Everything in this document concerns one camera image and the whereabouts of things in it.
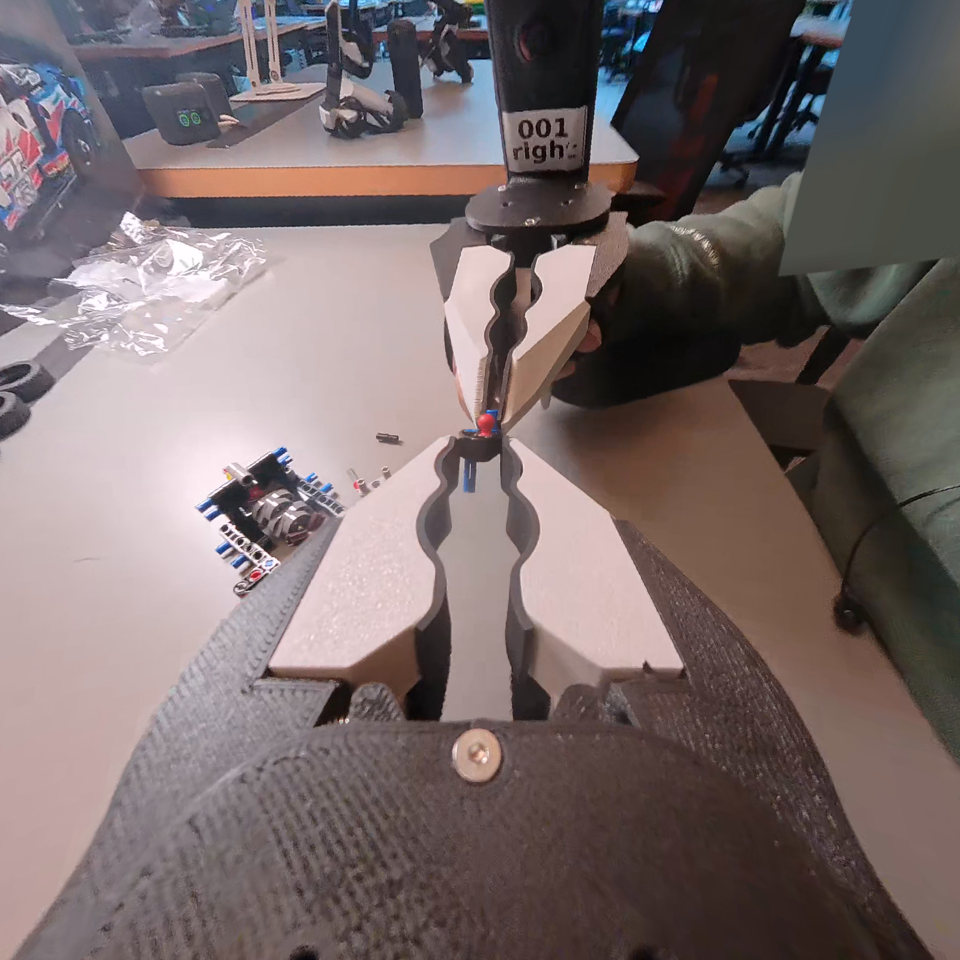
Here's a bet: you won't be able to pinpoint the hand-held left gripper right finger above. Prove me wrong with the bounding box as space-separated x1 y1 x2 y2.
501 438 685 699

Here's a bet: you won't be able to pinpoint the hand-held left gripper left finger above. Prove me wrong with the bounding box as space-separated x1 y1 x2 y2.
268 436 460 699

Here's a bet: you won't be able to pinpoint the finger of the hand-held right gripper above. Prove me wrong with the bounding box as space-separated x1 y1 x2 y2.
497 243 603 436
442 246 517 438

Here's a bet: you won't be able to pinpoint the black triangular lego piece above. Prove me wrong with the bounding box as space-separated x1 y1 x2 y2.
457 411 502 462

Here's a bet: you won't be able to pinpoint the person's right forearm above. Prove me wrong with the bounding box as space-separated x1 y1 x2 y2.
555 172 826 411

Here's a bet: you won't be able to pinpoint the lego car chassis assembly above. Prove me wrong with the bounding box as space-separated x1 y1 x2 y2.
196 446 348 599

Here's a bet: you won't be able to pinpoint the lego set box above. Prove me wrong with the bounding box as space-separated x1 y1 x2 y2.
0 37 144 250

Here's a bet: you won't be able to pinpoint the person's right hand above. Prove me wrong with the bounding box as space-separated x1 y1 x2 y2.
558 281 630 384

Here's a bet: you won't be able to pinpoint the grey desk with wooden edge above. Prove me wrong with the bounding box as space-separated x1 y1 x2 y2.
123 56 639 200

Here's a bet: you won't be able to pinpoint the black mesh office chair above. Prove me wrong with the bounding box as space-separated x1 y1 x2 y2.
611 0 807 220

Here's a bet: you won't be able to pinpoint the spare black white gripper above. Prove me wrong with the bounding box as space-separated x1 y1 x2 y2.
318 0 412 141

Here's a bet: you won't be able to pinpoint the white desk stand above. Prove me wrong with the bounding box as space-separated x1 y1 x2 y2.
228 0 324 103

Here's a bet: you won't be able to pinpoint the crumpled clear plastic bag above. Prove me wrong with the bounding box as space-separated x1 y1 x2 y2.
0 212 268 355

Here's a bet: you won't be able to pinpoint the person's green sweatshirt torso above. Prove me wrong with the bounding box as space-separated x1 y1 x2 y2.
806 258 960 744

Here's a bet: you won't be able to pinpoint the black charger case green lights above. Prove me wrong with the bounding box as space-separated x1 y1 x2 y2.
142 73 231 147

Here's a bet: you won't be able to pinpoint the black camera stick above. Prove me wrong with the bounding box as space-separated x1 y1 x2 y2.
386 18 426 123

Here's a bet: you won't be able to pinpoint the black cable with earbud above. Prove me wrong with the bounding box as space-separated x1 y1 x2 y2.
832 483 960 633

